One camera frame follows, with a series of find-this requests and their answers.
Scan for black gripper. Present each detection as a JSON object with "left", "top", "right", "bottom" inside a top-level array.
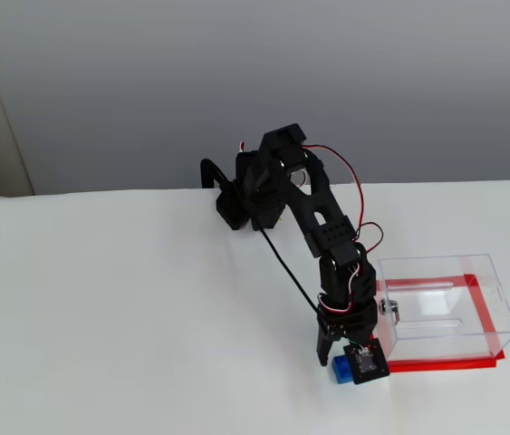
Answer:
[{"left": 313, "top": 298, "right": 380, "bottom": 368}]

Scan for blue lego brick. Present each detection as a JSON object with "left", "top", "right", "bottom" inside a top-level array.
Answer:
[{"left": 332, "top": 355, "right": 356, "bottom": 386}]

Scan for transparent plastic box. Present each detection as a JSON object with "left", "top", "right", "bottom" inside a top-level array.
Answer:
[{"left": 377, "top": 253, "right": 510, "bottom": 362}]

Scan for silver lock cylinder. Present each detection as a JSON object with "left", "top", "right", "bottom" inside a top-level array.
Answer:
[{"left": 379, "top": 298, "right": 402, "bottom": 324}]

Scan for black table clamp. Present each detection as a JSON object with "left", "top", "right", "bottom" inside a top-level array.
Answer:
[{"left": 199, "top": 158, "right": 238, "bottom": 194}]

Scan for red white wrist wire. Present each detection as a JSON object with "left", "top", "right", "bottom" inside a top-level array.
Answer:
[{"left": 317, "top": 265, "right": 365, "bottom": 315}]

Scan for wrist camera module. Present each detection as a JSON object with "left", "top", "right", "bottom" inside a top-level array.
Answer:
[{"left": 343, "top": 339, "right": 391, "bottom": 386}]

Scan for thin black camera cable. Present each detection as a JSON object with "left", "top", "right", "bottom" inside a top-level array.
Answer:
[{"left": 253, "top": 217, "right": 329, "bottom": 333}]

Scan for long red servo wire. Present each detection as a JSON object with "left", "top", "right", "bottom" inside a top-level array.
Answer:
[{"left": 303, "top": 143, "right": 385, "bottom": 256}]

